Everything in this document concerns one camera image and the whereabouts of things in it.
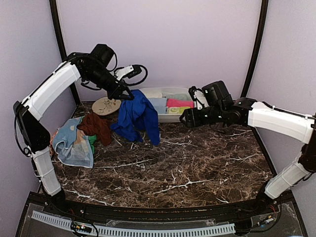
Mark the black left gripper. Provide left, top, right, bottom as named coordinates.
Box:
left=84, top=66, right=134, bottom=100

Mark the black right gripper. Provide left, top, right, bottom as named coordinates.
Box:
left=180, top=105, right=225, bottom=127

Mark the royal blue microfiber towel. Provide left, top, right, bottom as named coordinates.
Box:
left=110, top=89, right=160, bottom=145

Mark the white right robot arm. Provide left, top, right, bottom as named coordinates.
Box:
left=180, top=97, right=316, bottom=214

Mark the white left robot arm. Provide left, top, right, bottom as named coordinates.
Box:
left=13, top=44, right=135, bottom=215

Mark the floral ceramic plate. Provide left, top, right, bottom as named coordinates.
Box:
left=92, top=96, right=121, bottom=116

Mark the white rolled towel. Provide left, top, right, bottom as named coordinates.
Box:
left=142, top=88, right=163, bottom=98

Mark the lime lemon print towel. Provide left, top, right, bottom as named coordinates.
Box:
left=167, top=106, right=191, bottom=115

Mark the sage green rolled towel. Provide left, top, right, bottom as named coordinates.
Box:
left=163, top=93, right=191, bottom=101

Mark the light blue rolled towel rear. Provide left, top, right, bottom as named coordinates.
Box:
left=148, top=98, right=167, bottom=107

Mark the light blue rolled towel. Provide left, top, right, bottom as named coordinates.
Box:
left=155, top=106, right=168, bottom=115
left=148, top=98, right=167, bottom=107

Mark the pink rolled towel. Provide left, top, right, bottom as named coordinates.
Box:
left=166, top=99, right=194, bottom=108

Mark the light blue rolled towel front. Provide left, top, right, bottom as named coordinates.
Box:
left=155, top=106, right=168, bottom=115

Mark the white plastic bin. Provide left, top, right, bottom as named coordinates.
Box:
left=140, top=87, right=194, bottom=123

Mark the light blue patterned towel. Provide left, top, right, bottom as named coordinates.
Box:
left=52, top=117, right=94, bottom=168

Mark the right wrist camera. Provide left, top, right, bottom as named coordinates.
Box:
left=189, top=86, right=208, bottom=110

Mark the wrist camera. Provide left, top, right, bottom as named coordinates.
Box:
left=189, top=86, right=208, bottom=110
left=114, top=65, right=142, bottom=80

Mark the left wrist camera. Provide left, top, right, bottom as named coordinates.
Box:
left=114, top=65, right=142, bottom=80

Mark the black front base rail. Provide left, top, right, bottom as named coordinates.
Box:
left=24, top=191, right=297, bottom=228

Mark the black left corner post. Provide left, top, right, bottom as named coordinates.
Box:
left=49, top=0, right=80, bottom=106

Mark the black corner post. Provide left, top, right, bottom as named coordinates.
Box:
left=49, top=0, right=80, bottom=106
left=240, top=0, right=269, bottom=97

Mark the white slotted cable duct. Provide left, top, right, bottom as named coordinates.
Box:
left=31, top=211, right=236, bottom=237

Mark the black right corner post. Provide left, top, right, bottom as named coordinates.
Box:
left=240, top=0, right=269, bottom=97

